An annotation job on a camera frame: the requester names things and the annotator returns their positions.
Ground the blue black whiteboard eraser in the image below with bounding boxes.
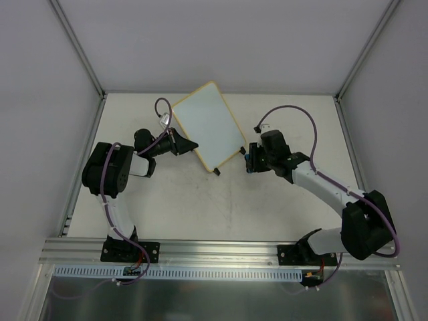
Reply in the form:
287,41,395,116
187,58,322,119
244,154,252,173

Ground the yellow framed whiteboard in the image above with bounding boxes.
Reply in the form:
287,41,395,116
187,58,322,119
172,81,247,173

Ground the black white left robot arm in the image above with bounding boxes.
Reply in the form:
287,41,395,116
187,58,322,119
82,128,199,262

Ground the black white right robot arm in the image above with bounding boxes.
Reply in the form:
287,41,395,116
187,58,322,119
245,128,397,265

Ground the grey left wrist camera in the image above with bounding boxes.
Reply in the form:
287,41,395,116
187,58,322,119
159,113,170,129

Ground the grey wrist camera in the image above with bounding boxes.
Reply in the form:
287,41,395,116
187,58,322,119
253,124,272,134
159,113,170,129

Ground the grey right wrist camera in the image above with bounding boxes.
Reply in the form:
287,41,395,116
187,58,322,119
253,124,272,134

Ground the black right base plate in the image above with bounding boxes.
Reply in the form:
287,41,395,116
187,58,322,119
276,244,338,267

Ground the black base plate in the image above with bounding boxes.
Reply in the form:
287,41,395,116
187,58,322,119
276,244,338,267
100,239,161,263

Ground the white slotted cable duct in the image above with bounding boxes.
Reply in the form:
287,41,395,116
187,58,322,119
52,265,303,283

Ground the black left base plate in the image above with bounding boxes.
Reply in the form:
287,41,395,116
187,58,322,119
100,239,161,263

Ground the aluminium mounting rail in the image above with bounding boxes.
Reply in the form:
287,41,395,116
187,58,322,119
38,236,401,268

